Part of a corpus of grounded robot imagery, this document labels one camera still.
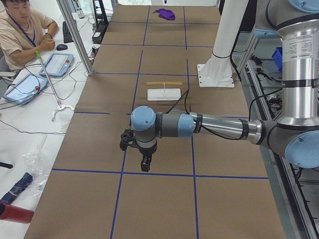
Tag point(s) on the reacher grabber tool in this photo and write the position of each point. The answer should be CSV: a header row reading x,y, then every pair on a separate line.
x,y
60,106

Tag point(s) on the white wooden towel rack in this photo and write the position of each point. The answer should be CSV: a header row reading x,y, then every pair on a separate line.
x,y
164,93

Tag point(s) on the folded dark blue umbrella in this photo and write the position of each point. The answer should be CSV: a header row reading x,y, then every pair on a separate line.
x,y
17,189

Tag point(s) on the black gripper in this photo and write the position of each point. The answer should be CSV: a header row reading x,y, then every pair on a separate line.
x,y
146,152

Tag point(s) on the blue teach pendant far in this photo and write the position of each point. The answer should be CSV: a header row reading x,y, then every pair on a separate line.
x,y
58,64

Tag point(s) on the aluminium frame post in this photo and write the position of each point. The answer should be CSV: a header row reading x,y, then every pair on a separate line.
x,y
68,17

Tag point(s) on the black keyboard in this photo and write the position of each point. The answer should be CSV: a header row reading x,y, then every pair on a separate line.
x,y
67,37

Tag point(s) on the blue teach pendant near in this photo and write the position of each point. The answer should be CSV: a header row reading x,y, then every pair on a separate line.
x,y
26,90

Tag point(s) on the clear plastic bag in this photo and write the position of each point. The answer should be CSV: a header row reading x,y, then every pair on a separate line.
x,y
36,165

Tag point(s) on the seated man beige shirt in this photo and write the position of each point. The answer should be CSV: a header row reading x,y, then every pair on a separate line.
x,y
23,32

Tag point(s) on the blue teach pendant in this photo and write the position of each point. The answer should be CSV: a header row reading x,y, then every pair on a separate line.
x,y
26,90
58,64

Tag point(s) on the blue storage bin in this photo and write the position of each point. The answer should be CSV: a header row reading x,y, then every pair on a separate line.
x,y
278,58

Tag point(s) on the red cylinder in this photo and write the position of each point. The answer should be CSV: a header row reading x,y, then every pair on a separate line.
x,y
15,214

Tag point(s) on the black computer mouse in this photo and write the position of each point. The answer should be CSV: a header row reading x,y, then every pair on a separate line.
x,y
61,47

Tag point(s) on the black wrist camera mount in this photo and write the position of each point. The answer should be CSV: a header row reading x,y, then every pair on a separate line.
x,y
128,140

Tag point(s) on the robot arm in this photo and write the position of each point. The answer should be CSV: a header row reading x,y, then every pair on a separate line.
x,y
295,135

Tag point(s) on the purple towel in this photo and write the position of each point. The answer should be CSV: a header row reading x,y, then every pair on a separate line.
x,y
165,14

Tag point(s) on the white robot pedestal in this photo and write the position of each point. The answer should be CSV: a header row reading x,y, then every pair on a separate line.
x,y
217,72

